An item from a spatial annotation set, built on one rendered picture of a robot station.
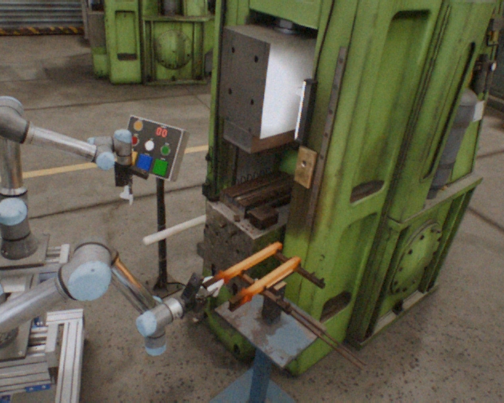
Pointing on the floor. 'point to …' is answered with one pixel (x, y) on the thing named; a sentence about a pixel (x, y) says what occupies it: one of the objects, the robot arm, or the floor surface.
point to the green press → (151, 41)
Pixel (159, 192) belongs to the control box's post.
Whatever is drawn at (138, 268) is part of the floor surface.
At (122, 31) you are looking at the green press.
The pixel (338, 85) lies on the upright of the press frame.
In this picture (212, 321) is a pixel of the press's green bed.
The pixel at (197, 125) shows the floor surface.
